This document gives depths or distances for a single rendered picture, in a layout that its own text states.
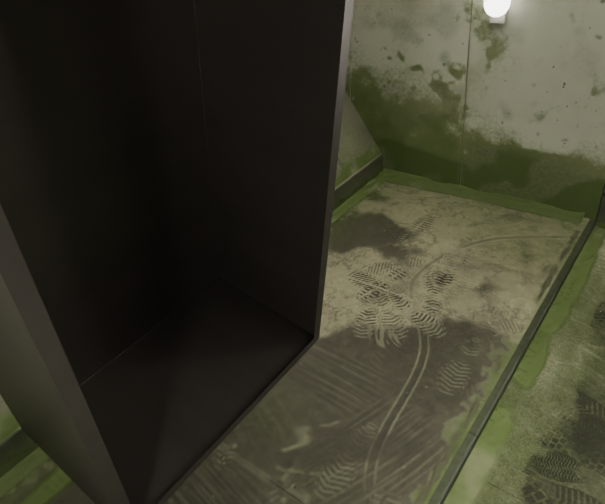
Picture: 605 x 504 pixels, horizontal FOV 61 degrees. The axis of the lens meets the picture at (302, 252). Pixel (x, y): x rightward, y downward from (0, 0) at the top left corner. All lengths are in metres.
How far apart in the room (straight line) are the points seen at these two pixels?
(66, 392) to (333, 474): 1.01
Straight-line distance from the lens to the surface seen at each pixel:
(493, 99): 2.60
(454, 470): 1.61
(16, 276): 0.58
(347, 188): 2.71
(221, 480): 1.64
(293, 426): 1.70
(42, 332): 0.64
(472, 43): 2.57
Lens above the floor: 1.39
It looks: 34 degrees down
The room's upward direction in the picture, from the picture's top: 8 degrees counter-clockwise
